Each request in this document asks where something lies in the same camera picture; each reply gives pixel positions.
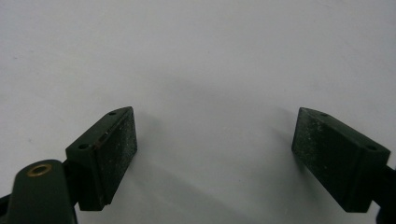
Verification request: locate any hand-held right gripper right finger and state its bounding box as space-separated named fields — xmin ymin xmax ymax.
xmin=290 ymin=106 xmax=391 ymax=214

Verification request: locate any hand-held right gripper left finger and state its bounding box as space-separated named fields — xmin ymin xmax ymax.
xmin=64 ymin=105 xmax=138 ymax=212

